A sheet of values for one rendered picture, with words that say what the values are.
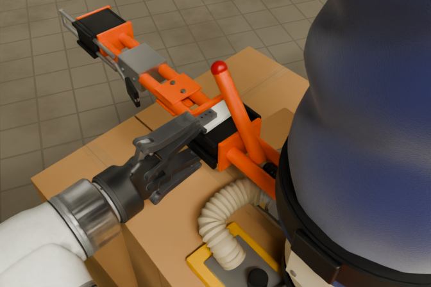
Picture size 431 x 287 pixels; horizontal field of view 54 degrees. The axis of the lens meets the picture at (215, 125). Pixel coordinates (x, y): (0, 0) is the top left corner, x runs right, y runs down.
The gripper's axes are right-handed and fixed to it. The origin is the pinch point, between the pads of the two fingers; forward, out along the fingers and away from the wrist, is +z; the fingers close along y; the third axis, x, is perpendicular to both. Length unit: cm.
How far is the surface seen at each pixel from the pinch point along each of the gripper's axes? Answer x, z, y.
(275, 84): -40, 69, 59
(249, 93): -43, 59, 59
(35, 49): -203, 37, 114
